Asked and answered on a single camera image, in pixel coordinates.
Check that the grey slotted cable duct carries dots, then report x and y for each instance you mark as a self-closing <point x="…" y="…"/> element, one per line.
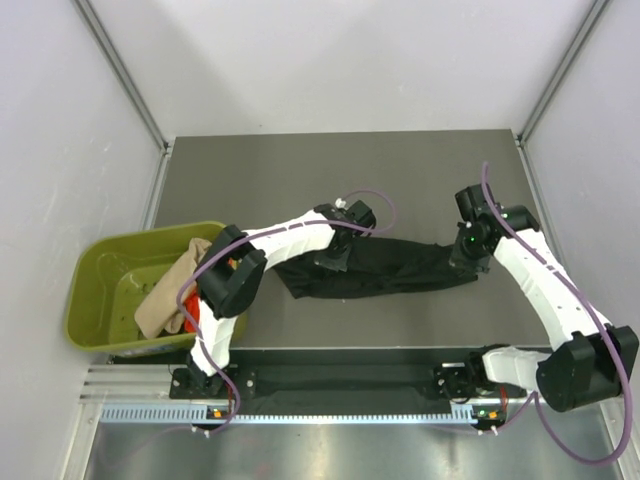
<point x="208" y="415"/>

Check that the left aluminium corner post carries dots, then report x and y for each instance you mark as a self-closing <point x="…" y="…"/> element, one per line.
<point x="102" y="38"/>

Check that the aluminium corner post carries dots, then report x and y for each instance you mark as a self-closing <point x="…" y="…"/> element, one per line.
<point x="588" y="24"/>
<point x="102" y="38"/>

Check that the aluminium frame rail front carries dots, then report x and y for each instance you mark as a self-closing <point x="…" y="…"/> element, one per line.
<point x="140" y="382"/>

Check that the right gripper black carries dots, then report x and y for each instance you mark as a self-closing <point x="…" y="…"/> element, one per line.
<point x="458" y="257"/>

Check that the right aluminium corner post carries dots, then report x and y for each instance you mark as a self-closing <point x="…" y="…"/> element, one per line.
<point x="588" y="24"/>

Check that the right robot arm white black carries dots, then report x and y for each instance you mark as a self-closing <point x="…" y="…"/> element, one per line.
<point x="590" y="359"/>

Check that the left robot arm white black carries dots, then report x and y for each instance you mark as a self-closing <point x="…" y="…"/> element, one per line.
<point x="231" y="271"/>

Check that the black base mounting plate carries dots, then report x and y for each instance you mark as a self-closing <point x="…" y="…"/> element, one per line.
<point x="429" y="372"/>

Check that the black t shirt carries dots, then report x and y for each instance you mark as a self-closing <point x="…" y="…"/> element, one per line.
<point x="375" y="267"/>

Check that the beige t shirt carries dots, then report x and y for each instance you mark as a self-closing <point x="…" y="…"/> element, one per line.
<point x="159" y="312"/>

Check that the olive green plastic bin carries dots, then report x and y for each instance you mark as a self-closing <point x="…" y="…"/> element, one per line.
<point x="112" y="278"/>

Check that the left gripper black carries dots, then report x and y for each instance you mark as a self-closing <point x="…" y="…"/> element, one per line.
<point x="334" y="263"/>

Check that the orange t shirt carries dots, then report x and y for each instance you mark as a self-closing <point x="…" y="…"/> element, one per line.
<point x="194" y="309"/>

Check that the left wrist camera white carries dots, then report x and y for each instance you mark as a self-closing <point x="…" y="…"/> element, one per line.
<point x="340" y="202"/>

